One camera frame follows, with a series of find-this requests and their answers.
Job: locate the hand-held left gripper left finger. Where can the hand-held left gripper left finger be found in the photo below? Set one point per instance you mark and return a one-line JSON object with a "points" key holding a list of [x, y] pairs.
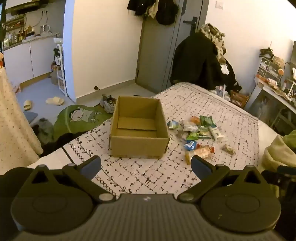
{"points": [[91, 165]]}

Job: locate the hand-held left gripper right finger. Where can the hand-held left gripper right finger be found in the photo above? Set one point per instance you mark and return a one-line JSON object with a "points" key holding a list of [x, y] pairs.
{"points": [[201, 166]]}

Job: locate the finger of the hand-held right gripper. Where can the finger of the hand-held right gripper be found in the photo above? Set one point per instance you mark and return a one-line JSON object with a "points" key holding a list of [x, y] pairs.
{"points": [[286, 169]]}

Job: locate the clear yellow biscuit packet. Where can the clear yellow biscuit packet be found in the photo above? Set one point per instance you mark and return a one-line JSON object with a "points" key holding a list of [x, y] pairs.
{"points": [[198, 153]]}

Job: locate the small green snack packet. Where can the small green snack packet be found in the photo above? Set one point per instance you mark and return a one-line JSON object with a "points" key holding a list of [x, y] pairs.
{"points": [[193, 136]]}

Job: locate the small brown snack packet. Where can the small brown snack packet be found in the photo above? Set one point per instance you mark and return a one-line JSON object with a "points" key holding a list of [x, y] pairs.
{"points": [[229, 149]]}

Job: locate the clear green-edged pastry packet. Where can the clear green-edged pastry packet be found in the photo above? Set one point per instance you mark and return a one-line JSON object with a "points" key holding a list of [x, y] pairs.
{"points": [[204, 132]]}

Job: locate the clear white barcode snack packet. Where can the clear white barcode snack packet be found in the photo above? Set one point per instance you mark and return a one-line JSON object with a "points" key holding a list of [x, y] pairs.
{"points": [[190, 128]]}

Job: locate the large green snack packet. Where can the large green snack packet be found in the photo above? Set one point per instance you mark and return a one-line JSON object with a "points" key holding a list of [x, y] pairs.
{"points": [[205, 120]]}

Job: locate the orange snack packet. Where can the orange snack packet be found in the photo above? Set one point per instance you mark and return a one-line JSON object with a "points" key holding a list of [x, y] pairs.
{"points": [[195, 119]]}

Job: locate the blue and green snack packet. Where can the blue and green snack packet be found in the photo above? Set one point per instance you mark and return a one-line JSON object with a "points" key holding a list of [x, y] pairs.
{"points": [[174, 125]]}

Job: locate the brown cardboard box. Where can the brown cardboard box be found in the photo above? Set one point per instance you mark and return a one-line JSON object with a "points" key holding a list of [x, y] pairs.
{"points": [[138, 146]]}

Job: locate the person's right forearm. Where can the person's right forearm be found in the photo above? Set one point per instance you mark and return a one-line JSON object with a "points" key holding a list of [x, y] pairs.
{"points": [[279, 153]]}

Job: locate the black clothes pile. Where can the black clothes pile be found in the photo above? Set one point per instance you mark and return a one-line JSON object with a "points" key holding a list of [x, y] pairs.
{"points": [[60, 143]]}

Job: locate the green cartoon floor mat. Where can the green cartoon floor mat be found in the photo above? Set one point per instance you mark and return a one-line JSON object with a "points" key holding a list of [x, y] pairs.
{"points": [[67, 120]]}

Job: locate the grey fluffy cushion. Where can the grey fluffy cushion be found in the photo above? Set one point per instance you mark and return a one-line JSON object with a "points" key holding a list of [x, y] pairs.
{"points": [[45, 129]]}

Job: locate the grey sneaker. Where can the grey sneaker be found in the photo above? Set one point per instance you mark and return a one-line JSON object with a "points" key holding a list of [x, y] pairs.
{"points": [[107, 103]]}

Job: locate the cream slipper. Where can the cream slipper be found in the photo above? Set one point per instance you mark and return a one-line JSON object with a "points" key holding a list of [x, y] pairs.
{"points": [[27, 104], [55, 101]]}

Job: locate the orange plastic basket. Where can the orange plastic basket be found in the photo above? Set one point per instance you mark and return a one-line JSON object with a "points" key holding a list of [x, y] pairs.
{"points": [[238, 98]]}

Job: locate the plastic bags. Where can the plastic bags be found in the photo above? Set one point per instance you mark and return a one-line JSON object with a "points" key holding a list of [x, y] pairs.
{"points": [[222, 91]]}

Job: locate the blue-grey cushion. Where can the blue-grey cushion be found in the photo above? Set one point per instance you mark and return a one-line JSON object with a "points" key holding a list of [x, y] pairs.
{"points": [[31, 115]]}

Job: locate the white desk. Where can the white desk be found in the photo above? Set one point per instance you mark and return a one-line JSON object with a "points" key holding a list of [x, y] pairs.
{"points": [[266, 89]]}

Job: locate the cream dotted tablecloth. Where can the cream dotted tablecloth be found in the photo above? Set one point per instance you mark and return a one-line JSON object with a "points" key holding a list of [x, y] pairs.
{"points": [[13, 129]]}

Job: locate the white shelf rack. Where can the white shelf rack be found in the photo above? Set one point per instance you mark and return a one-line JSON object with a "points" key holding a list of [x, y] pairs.
{"points": [[60, 76]]}

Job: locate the small drawer organizer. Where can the small drawer organizer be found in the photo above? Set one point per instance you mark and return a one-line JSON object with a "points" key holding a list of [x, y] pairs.
{"points": [[266, 67]]}

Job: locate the black coat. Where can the black coat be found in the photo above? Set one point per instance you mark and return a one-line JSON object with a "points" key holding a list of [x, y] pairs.
{"points": [[196, 60]]}

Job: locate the black spray bottle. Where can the black spray bottle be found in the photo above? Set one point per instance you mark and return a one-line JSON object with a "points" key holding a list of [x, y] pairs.
{"points": [[57, 58]]}

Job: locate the grey door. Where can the grey door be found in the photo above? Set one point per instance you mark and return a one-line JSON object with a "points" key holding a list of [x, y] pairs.
{"points": [[157, 58]]}

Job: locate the dark figurine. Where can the dark figurine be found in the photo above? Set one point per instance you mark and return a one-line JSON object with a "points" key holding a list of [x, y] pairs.
{"points": [[266, 52]]}

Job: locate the white kitchen cabinet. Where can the white kitchen cabinet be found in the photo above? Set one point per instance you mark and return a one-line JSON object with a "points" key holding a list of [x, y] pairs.
{"points": [[23, 60]]}

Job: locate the patterned scarf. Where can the patterned scarf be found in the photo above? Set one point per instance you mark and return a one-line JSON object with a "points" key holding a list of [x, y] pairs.
{"points": [[212, 32]]}

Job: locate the kitchen spice shelf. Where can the kitchen spice shelf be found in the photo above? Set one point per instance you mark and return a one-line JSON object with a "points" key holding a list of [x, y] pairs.
{"points": [[13, 30]]}

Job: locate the hanging black bag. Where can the hanging black bag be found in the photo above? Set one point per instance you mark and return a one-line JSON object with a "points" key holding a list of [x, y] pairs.
{"points": [[167, 14]]}

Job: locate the hanging beige garment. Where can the hanging beige garment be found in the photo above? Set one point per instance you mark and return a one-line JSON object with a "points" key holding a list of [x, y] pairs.
{"points": [[152, 10]]}

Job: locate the white light switch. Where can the white light switch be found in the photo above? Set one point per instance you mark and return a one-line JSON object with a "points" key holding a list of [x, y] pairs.
{"points": [[219, 4]]}

